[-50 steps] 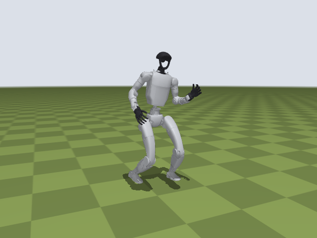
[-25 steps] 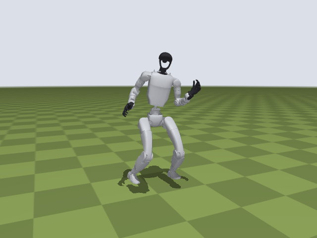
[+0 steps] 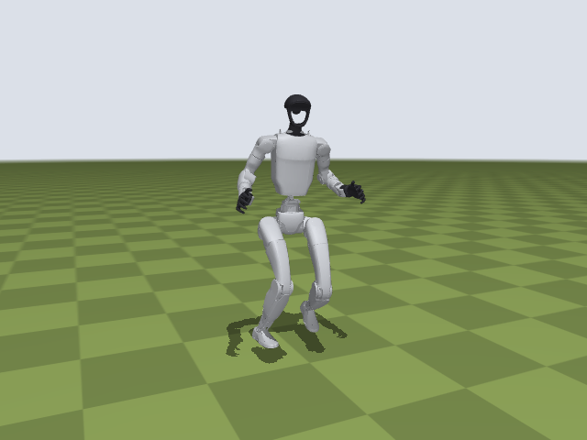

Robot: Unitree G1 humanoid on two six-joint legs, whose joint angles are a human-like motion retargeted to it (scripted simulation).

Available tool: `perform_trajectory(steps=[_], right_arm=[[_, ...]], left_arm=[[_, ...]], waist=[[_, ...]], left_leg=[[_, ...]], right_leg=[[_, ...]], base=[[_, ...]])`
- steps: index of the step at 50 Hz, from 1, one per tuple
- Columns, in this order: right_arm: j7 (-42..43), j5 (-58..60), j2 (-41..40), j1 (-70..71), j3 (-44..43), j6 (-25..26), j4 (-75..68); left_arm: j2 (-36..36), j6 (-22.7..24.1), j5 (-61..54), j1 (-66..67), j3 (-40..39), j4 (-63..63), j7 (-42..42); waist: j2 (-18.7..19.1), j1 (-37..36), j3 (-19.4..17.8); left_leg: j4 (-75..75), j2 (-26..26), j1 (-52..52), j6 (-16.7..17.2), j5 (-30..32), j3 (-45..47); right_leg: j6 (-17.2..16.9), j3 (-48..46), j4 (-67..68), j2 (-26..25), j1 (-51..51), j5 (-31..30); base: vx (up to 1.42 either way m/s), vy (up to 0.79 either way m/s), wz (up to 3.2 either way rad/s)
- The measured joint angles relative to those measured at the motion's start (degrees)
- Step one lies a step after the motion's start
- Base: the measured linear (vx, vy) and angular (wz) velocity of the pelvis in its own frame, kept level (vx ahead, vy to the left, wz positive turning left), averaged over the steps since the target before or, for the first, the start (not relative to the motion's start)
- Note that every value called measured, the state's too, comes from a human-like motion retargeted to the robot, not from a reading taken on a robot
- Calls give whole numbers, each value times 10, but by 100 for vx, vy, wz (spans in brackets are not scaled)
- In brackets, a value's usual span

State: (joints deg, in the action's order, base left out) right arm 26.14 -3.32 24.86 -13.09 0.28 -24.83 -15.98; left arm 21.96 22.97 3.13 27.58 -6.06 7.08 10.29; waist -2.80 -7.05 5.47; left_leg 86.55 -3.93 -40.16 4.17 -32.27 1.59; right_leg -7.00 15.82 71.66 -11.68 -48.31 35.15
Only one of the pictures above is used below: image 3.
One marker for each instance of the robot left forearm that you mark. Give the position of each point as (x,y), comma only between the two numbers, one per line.
(333,184)

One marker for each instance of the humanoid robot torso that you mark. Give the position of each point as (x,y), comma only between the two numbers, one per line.
(292,168)

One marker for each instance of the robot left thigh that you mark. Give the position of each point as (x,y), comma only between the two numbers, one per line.
(315,232)

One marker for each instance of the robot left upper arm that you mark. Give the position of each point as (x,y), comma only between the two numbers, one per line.
(323,160)

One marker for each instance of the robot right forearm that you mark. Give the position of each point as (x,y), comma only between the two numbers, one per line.
(243,185)

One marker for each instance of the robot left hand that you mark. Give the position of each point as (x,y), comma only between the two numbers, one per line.
(353,190)

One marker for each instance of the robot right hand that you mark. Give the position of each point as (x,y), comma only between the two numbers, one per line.
(244,200)

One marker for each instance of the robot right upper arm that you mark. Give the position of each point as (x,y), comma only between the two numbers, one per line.
(264,145)

